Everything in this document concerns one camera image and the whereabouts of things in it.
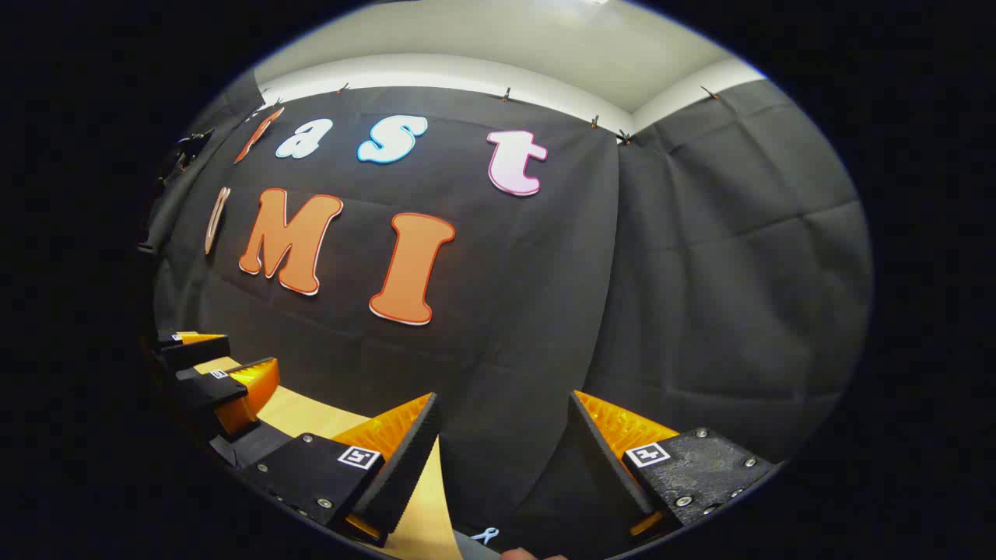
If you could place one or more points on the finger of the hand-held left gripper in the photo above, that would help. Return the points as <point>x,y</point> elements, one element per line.
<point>206,389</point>
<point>194,351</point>

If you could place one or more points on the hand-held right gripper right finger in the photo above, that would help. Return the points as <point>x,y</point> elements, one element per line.
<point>599,459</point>

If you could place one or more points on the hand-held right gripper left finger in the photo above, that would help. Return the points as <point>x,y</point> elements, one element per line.
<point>405,467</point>

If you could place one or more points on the small light blue clip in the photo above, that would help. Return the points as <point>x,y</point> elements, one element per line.
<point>486,535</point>

